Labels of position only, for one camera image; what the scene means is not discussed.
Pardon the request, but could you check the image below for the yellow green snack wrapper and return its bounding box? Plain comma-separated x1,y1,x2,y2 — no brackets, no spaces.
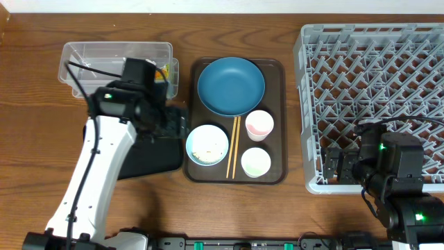
155,64,170,81

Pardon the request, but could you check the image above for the dark blue plate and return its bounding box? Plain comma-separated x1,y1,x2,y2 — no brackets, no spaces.
197,57,266,117

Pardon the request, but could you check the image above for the pale green plastic cup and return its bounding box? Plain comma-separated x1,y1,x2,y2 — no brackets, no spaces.
241,147,271,178

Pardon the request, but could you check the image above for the pink plastic cup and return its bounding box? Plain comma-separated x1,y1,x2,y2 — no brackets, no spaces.
246,110,274,142

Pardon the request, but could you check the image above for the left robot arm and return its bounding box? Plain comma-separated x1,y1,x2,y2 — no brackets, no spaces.
22,58,188,249

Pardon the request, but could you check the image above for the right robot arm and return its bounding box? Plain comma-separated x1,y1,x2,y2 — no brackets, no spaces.
321,119,443,249

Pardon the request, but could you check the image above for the grey dishwasher rack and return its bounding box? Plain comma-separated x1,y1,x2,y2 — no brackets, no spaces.
293,23,443,194

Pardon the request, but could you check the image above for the black plastic bin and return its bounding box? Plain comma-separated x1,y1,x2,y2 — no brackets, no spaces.
96,108,184,180

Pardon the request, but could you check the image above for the light blue bowl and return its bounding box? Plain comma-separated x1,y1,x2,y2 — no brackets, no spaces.
185,124,229,167

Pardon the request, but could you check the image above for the left wooden chopstick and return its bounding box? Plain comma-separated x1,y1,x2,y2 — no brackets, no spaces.
226,117,238,178

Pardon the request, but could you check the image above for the wooden chopstick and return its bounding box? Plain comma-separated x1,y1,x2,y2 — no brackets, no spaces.
226,117,238,178
232,116,241,179

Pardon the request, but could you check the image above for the clear plastic bin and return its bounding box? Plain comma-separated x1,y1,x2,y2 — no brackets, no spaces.
58,42,179,99

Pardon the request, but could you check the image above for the right wooden chopstick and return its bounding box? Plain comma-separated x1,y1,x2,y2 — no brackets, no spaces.
232,116,241,179

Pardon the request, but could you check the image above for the brown serving tray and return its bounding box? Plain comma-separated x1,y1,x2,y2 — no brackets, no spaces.
184,57,287,185

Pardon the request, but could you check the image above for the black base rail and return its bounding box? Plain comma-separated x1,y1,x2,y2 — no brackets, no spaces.
150,237,343,250

